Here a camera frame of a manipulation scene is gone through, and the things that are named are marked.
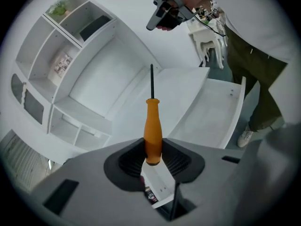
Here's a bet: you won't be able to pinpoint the picture frame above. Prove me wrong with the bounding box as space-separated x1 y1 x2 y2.
54 50 73 78

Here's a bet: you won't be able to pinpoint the orange handled screwdriver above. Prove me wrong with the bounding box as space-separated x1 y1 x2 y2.
143 64 163 166

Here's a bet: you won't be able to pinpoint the black storage box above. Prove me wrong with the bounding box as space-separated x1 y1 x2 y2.
79 15 111 42

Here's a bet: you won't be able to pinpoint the person's white shirt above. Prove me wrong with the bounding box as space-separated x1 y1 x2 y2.
202 0 301 64

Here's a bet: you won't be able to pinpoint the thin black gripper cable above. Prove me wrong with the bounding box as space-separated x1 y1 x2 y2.
188 6 228 37

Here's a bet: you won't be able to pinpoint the white ornate table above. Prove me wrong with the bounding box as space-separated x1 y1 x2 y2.
188 20 227 71

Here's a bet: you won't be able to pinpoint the person's left white shoe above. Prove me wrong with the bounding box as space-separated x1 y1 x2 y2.
237 126 256 148

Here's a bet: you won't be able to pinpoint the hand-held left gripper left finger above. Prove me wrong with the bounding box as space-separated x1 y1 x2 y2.
30 137 166 226

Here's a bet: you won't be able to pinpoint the black-white patterned blocks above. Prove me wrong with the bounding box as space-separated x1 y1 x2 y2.
197 0 221 21

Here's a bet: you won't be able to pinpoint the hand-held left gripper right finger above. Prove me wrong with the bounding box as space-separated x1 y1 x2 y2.
161 137 258 226

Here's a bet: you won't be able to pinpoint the person's olive trousers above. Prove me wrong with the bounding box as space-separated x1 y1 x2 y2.
224 24 289 132

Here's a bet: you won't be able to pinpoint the white shelf cabinet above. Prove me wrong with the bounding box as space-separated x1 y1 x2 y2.
10 0 246 209

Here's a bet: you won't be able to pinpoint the white drawer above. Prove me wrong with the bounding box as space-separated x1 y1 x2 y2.
166 76 246 149

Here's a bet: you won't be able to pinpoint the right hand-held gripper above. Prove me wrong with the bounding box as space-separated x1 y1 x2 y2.
146 0 197 31

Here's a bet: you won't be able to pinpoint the green plant in pink vase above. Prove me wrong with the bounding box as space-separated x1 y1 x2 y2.
48 0 71 17

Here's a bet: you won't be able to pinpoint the small dark bottles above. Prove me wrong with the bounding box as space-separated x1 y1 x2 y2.
144 186 158 206

